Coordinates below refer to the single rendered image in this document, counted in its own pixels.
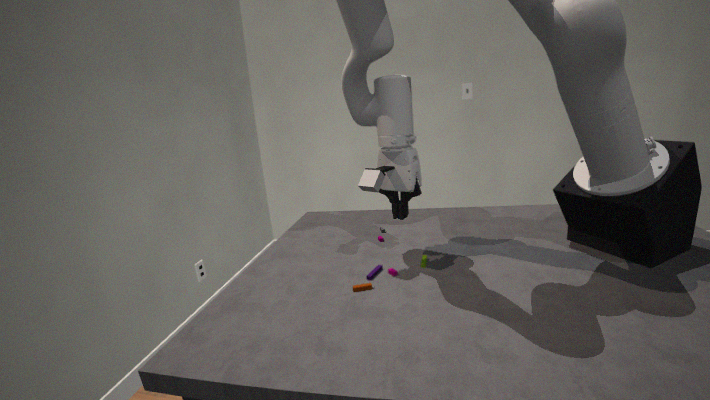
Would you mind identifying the orange rod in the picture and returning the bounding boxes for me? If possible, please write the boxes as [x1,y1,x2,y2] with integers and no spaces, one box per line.
[353,283,372,292]

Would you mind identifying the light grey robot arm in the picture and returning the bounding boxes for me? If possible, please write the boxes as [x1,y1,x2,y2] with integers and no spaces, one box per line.
[336,0,670,196]

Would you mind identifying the purple rod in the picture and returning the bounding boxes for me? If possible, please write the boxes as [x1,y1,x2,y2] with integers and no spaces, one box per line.
[367,265,383,281]

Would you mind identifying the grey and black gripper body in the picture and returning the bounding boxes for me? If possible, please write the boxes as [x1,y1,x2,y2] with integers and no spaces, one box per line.
[377,146,422,192]

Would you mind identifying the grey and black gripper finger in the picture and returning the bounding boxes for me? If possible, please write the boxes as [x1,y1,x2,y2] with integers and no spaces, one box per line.
[399,178,421,220]
[379,189,400,219]

